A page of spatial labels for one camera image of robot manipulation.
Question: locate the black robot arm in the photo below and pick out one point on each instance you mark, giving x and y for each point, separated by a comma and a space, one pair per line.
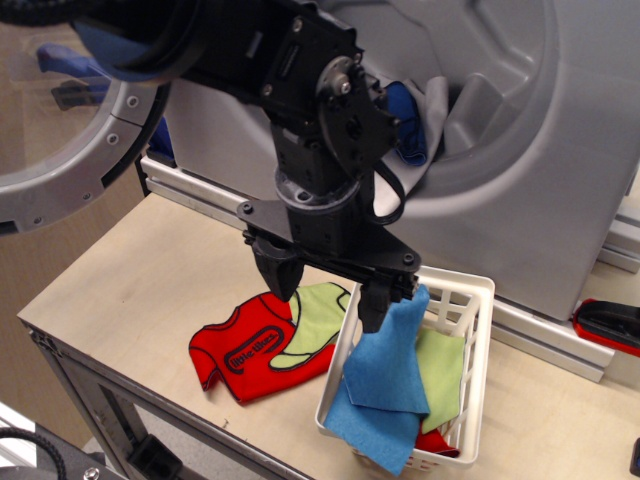
329, 118

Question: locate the white plastic laundry basket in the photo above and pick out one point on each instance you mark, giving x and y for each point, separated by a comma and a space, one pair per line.
460, 305

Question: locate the red cloth in basket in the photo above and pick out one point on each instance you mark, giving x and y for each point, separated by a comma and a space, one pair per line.
434, 442

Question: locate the metal table frame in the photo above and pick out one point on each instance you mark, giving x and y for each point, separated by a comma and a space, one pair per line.
111, 403

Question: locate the blue clamp behind door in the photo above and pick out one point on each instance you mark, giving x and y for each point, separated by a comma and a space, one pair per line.
60, 59

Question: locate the round grey machine door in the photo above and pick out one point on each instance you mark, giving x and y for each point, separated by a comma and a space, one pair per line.
64, 141

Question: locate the red little tikes shirt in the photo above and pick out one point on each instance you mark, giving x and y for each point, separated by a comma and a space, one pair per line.
246, 352

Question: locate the light blue felt cloth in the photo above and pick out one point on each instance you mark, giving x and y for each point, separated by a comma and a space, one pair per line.
380, 399

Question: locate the dark blue garment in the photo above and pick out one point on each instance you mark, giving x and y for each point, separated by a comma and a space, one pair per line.
411, 143

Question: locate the green cloth in basket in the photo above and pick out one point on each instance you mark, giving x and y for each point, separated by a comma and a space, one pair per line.
440, 359

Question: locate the green shirt on table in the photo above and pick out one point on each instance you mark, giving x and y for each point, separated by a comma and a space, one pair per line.
317, 313

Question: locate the white grey cloth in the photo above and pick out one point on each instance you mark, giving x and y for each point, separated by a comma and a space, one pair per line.
422, 112

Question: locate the aluminium extrusion rail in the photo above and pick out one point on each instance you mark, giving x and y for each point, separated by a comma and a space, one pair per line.
542, 266

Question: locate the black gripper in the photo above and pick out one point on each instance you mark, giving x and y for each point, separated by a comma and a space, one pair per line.
338, 233

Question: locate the grey toy washing machine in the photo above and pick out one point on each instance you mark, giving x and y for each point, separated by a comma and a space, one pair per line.
543, 100

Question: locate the red black clamp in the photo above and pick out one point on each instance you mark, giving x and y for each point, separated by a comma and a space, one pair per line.
609, 324

